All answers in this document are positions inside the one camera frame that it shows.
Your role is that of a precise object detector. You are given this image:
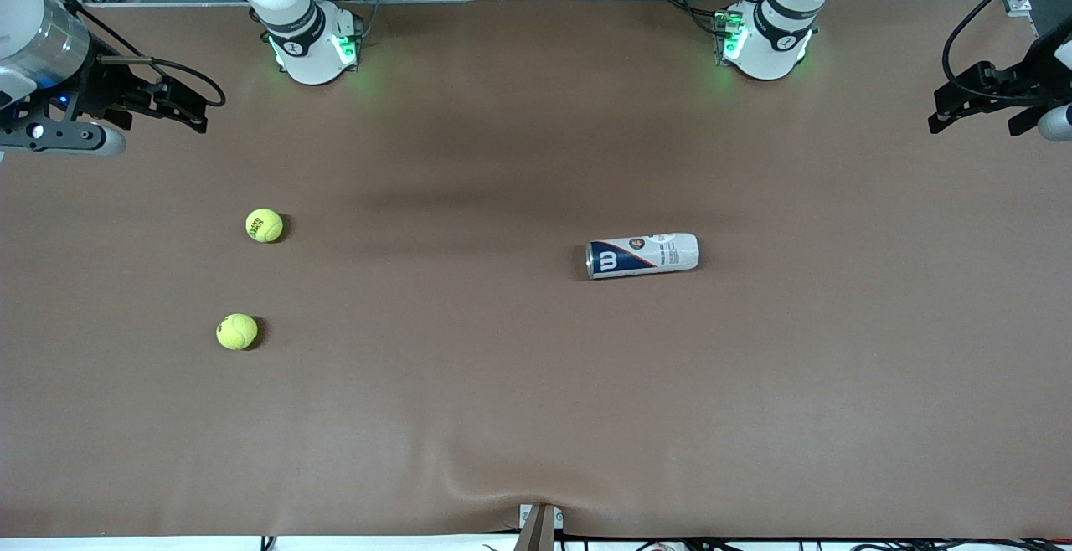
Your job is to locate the yellow Roland Garros tennis ball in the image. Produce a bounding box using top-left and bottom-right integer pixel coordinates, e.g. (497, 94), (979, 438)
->
(245, 208), (284, 244)

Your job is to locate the yellow Wilson tennis ball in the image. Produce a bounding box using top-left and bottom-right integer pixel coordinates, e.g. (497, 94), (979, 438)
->
(216, 313), (259, 352)

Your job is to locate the white blue tennis ball can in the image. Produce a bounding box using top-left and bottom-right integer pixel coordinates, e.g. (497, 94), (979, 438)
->
(585, 233), (700, 281)

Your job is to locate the brown table mat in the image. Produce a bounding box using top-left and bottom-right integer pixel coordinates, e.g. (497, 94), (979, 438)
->
(0, 0), (1072, 539)

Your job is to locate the aluminium table edge rail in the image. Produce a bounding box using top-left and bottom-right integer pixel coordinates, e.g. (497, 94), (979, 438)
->
(71, 0), (1010, 9)

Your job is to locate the metal clamp bracket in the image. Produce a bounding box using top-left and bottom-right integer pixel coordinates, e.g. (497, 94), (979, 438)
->
(516, 502), (564, 551)

